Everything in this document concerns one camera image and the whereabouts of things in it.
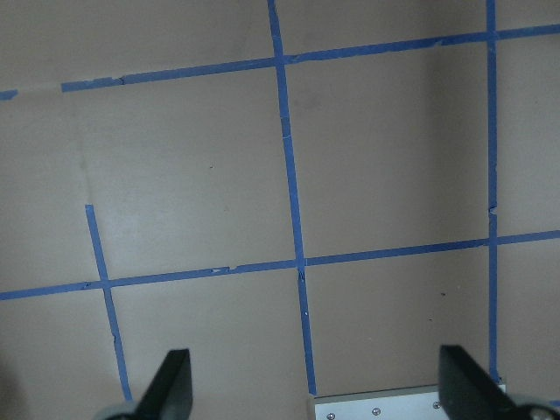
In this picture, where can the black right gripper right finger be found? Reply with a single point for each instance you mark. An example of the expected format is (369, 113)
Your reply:
(466, 391)

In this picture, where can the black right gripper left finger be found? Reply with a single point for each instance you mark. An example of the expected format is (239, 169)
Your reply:
(170, 393)

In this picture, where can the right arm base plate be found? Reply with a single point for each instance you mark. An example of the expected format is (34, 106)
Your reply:
(418, 403)

